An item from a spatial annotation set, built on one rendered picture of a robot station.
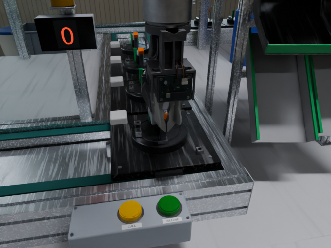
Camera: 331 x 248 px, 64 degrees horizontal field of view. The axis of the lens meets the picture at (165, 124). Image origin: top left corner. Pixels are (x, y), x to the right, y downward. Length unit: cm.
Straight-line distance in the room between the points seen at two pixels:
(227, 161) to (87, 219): 32
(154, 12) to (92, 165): 41
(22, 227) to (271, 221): 50
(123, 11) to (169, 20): 384
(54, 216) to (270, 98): 53
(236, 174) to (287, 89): 25
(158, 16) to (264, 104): 37
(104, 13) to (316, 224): 398
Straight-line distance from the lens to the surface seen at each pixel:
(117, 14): 426
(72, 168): 68
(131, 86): 85
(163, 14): 40
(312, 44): 63
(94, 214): 51
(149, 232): 49
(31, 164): 74
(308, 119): 68
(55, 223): 58
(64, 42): 66
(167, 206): 49
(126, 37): 181
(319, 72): 78
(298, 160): 85
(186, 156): 60
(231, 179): 57
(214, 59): 83
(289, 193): 73
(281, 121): 67
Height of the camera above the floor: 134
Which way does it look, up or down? 32 degrees down
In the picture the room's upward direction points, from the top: straight up
